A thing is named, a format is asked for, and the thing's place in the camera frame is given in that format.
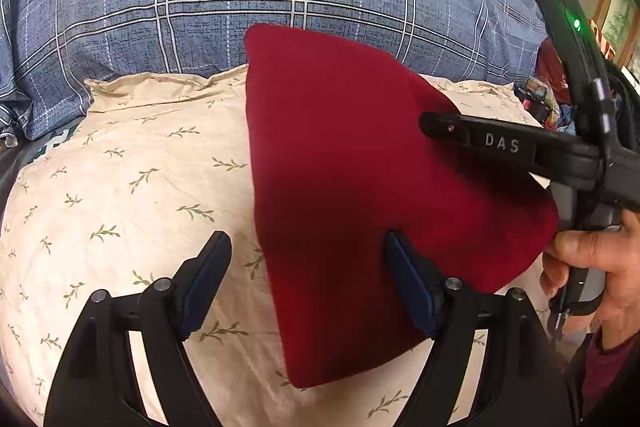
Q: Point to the person's right hand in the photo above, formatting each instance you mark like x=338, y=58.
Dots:
x=616, y=253

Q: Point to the cream floral pillow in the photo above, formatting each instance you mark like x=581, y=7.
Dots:
x=161, y=163

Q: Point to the grey patterned bed sheet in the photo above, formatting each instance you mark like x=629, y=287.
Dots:
x=16, y=158

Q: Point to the red plastic bag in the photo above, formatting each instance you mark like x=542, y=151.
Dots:
x=550, y=70

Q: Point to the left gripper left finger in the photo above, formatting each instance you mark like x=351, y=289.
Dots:
x=125, y=363

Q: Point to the red knit sweater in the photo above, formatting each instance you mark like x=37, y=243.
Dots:
x=338, y=160

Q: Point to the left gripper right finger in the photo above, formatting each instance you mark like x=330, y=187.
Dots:
x=490, y=364

